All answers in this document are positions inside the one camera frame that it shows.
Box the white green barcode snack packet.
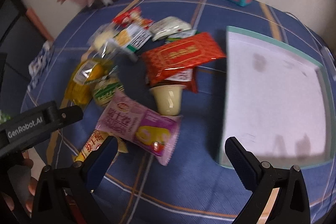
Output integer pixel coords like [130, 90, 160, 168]
[113, 23, 152, 53]

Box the blue white crumpled packet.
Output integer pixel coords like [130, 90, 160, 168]
[27, 41, 54, 92]

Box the clear bag round pastry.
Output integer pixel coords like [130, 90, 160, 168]
[88, 23, 123, 58]

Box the white tray teal rim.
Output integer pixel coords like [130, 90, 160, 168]
[221, 26, 335, 168]

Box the green white round snack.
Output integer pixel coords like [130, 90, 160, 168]
[92, 75, 124, 108]

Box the white grey snack packet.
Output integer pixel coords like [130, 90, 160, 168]
[149, 16, 191, 41]

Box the beige orange cake roll packet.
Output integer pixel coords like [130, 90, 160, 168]
[72, 130, 129, 163]

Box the yellow orange snack bag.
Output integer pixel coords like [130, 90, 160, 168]
[64, 58, 114, 110]

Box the red candy wrapper snack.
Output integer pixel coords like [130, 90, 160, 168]
[112, 7, 154, 29]

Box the cream pudding cup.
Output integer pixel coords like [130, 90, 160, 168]
[149, 84, 186, 116]

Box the pink cake roll packet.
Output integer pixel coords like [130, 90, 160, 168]
[95, 91, 182, 166]

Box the large red snack pack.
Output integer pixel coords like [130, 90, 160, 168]
[141, 32, 226, 86]

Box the green white milk snack packet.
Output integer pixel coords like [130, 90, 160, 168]
[165, 29, 197, 44]

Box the person's left hand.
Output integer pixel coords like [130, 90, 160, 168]
[8, 151, 38, 217]

